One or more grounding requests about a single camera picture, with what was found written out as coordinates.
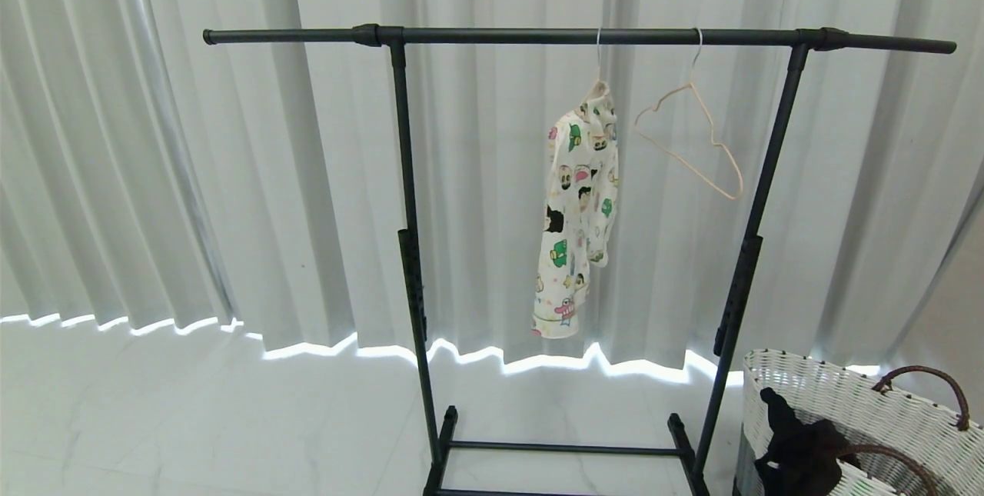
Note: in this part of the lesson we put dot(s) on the cream printed garment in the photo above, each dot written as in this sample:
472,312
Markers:
576,250

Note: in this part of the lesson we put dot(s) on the pink clothes hanger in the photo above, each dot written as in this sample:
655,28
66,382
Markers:
599,58
690,87

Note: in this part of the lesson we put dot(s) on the black garment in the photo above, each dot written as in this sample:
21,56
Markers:
799,450

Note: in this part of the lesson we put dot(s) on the black clothes rack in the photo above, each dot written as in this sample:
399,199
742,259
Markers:
538,36

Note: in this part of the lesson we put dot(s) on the white laundry basket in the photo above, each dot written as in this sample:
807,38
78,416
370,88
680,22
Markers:
846,404

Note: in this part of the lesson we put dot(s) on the white curtain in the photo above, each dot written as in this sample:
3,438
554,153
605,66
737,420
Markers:
231,173

